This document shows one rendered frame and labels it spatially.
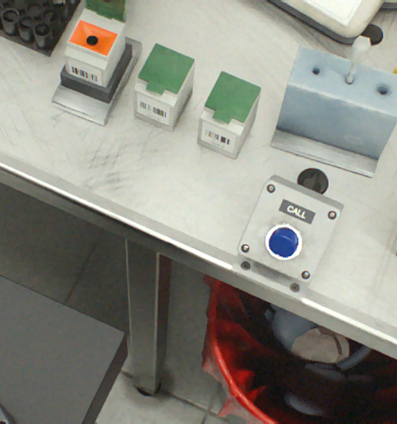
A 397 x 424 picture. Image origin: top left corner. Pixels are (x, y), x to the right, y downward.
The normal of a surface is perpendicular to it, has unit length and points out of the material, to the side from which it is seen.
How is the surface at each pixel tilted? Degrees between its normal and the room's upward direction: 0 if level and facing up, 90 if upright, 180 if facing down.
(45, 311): 4
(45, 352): 4
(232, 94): 0
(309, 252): 30
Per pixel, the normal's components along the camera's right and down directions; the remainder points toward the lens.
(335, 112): -0.31, 0.88
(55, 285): 0.04, -0.36
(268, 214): -0.17, 0.11
